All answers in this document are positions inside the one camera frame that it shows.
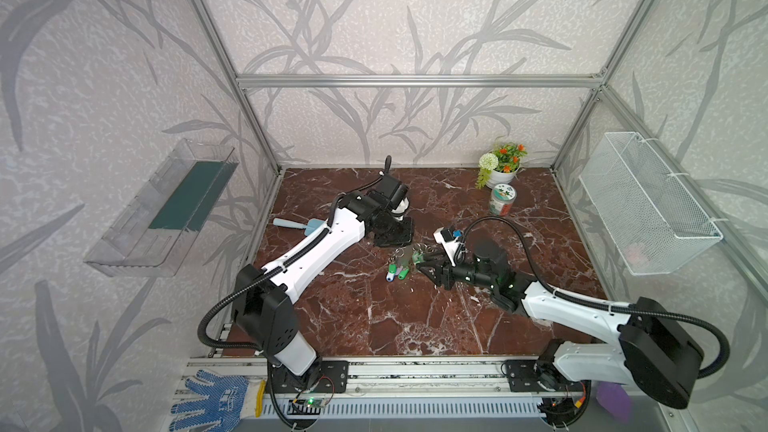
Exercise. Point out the small printed jar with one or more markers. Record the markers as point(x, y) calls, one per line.
point(502, 199)

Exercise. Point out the light blue toy shovel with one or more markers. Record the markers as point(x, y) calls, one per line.
point(308, 228)

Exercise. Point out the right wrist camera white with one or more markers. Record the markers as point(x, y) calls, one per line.
point(451, 241)

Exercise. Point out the green key tag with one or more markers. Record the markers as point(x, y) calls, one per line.
point(396, 271)

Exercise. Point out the clear plastic wall shelf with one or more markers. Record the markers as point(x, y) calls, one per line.
point(157, 229)

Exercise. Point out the potted artificial flower plant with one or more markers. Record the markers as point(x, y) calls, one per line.
point(500, 165)

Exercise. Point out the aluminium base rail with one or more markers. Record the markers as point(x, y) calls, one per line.
point(406, 387)

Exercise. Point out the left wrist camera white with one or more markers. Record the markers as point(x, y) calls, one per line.
point(402, 208)

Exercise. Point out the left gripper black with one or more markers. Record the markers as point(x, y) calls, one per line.
point(393, 234)

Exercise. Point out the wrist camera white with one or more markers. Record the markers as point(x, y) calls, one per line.
point(402, 208)
point(451, 241)

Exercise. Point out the white wire mesh basket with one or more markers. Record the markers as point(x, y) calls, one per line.
point(653, 219)

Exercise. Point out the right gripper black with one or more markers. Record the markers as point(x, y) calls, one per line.
point(445, 274)

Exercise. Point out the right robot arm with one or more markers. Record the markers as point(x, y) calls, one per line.
point(662, 353)

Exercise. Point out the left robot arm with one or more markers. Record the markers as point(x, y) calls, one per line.
point(263, 300)

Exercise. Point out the metal key ring plate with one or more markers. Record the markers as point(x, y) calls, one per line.
point(407, 256)

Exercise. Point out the purple pink toy shovel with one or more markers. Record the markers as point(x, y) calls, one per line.
point(615, 400)

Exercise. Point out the blue dotted work glove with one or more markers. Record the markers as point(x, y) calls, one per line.
point(217, 405)

